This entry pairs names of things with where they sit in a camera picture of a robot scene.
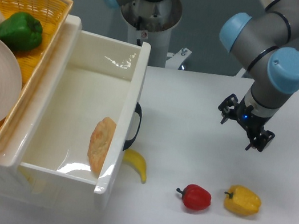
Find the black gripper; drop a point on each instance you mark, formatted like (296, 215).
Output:
(259, 138)

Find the white top drawer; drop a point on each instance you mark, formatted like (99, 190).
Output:
(103, 78)

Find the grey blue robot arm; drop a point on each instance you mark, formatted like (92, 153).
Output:
(260, 45)

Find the white drawer cabinet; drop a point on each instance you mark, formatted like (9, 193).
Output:
(14, 143)

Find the yellow bell pepper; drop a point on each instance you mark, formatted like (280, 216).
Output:
(241, 201)

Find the red bell pepper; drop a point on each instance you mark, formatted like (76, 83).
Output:
(195, 197)

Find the yellow banana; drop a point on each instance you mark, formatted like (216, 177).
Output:
(137, 162)

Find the round bread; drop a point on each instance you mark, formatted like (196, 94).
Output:
(100, 143)

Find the yellow wicker basket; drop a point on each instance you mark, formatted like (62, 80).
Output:
(34, 50)

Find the green bell pepper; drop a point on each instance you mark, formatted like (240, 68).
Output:
(21, 32)

